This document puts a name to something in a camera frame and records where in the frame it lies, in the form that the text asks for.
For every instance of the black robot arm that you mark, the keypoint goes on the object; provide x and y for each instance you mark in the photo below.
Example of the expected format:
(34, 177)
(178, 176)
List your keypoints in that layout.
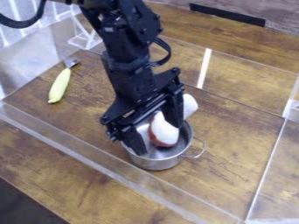
(129, 27)

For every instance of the clear acrylic tray wall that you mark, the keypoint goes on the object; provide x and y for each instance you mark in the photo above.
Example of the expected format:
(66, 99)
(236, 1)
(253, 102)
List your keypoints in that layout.
(194, 208)

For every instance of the clear acrylic triangular stand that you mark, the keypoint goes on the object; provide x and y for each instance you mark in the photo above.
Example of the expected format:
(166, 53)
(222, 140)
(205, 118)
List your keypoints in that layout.
(85, 39)

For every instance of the silver metal pot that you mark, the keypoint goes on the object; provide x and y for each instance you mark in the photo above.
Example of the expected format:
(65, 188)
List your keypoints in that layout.
(165, 158)

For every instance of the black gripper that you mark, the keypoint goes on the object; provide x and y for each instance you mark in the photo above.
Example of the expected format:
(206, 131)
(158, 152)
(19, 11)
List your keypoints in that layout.
(142, 92)

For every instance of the black bar on table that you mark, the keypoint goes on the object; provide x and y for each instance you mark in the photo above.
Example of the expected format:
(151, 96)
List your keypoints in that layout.
(229, 15)

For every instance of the yellow handled metal peeler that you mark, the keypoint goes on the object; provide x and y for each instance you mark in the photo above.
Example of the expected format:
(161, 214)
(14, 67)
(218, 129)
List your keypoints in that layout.
(62, 81)

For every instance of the white plush mushroom red cap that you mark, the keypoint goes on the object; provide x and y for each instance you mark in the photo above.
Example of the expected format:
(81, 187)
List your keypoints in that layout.
(158, 131)

